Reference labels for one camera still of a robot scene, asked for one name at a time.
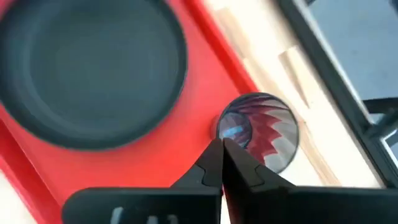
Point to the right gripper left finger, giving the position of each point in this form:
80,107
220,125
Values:
155,205

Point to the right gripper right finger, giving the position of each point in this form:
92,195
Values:
280,205

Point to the dark ribbed glass cup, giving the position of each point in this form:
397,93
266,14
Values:
267,130

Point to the black round plate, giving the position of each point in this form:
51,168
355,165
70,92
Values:
93,71

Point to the red plastic tray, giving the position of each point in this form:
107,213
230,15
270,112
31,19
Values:
205,102

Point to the black aluminium table frame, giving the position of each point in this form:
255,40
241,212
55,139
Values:
328,62

